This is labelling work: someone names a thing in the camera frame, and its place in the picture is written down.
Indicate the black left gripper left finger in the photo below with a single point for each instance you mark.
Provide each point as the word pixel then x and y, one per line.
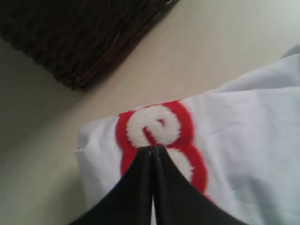
pixel 130 200

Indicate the dark brown wicker basket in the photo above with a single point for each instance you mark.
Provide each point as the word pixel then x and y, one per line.
pixel 79 41

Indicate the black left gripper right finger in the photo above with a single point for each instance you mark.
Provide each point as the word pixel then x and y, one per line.
pixel 176 201

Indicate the white t-shirt red lettering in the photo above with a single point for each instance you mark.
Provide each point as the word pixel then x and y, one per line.
pixel 238 144

